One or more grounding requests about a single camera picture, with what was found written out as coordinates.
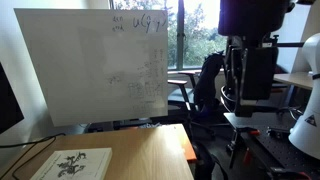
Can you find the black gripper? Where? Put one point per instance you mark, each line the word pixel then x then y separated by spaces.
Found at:
pixel 261 73

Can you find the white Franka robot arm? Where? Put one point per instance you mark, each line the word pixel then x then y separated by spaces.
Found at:
pixel 306 133

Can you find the light wooden desk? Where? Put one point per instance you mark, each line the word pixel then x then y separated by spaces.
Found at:
pixel 295 80

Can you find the black bag on chair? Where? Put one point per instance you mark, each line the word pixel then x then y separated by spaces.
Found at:
pixel 208 83

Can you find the orange clamp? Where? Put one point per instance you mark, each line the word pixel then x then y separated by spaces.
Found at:
pixel 255 132

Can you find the black optical breadboard table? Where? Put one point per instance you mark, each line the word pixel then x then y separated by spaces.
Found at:
pixel 276 146

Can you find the black office chair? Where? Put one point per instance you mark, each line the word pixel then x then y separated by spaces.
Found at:
pixel 178 82

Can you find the orange table side panel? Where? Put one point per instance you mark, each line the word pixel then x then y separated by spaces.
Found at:
pixel 189 150

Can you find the white dry-erase whiteboard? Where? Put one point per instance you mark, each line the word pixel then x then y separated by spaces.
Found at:
pixel 83 66

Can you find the white book with dragon drawing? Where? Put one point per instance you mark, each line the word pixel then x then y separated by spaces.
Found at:
pixel 90 163

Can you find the dark grey round pad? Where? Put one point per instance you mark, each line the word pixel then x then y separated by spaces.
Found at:
pixel 8 106

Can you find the dark window frame post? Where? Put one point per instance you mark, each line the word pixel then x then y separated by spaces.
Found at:
pixel 180 33

